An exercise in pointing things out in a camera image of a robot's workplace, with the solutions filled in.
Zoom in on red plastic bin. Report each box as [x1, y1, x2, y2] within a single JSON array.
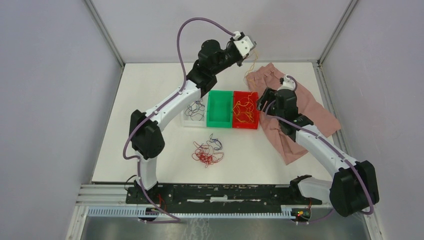
[[232, 91, 259, 130]]

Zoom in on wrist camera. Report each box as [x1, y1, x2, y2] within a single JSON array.
[[232, 31, 256, 49], [278, 74, 298, 91]]

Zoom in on white slotted cable duct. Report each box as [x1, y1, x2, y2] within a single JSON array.
[[86, 205, 312, 220]]

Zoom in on pink cloth shorts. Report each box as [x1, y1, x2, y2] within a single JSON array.
[[245, 63, 341, 165]]

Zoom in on clear plastic bin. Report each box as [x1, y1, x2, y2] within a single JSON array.
[[181, 95, 208, 128]]

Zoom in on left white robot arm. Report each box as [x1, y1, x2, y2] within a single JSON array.
[[124, 36, 257, 204]]

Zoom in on coloured cable pile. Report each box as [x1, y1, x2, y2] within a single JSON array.
[[192, 133, 225, 169]]

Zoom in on dark blue cables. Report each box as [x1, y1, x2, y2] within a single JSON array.
[[184, 97, 207, 123]]

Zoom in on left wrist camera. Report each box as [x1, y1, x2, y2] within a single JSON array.
[[232, 31, 256, 49]]

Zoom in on long yellow cable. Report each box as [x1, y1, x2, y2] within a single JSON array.
[[243, 49, 259, 99]]

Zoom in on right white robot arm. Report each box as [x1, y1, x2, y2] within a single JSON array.
[[257, 87, 380, 217]]

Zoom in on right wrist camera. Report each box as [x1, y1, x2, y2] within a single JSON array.
[[278, 74, 298, 91]]

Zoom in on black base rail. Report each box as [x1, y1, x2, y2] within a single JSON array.
[[125, 183, 322, 214]]

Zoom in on green plastic bin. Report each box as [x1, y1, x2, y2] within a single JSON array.
[[206, 90, 234, 128]]

